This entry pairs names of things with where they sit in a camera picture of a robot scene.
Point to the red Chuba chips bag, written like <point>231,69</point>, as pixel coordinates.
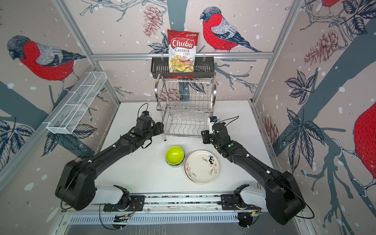
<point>182,48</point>

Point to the white wire mesh shelf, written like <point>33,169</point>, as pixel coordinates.
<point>79,100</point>

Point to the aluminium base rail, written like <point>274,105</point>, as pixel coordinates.
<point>195,202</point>

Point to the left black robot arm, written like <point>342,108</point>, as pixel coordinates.
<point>76,186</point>

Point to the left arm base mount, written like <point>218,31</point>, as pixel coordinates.
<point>127,204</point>

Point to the leaf pattern bowl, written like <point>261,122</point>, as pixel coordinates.
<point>175,165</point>

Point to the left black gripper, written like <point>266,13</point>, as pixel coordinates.
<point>159,128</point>

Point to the lime green bowl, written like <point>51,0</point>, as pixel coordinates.
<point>175,155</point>

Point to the steel two-tier dish rack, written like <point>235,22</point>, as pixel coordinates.
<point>185,104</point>

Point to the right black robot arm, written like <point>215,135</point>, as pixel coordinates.
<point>283,196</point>

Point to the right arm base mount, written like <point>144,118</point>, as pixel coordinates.
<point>231,202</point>

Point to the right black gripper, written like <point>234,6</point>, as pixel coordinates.
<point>205,136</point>

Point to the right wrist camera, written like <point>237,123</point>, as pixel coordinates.
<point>211,121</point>

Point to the white painted ceramic plate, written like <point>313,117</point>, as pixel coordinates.
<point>201,167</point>

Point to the black wall basket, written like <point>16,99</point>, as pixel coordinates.
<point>203,68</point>

